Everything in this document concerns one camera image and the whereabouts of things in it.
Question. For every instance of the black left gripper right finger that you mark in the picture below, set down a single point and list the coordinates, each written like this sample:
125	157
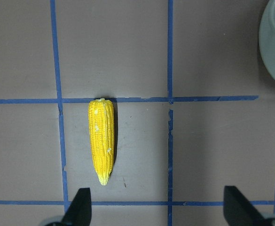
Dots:
238	211

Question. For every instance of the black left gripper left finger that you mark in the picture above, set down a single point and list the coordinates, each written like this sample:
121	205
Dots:
79	212

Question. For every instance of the yellow corn cob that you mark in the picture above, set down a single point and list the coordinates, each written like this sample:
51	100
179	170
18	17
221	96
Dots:
101	133

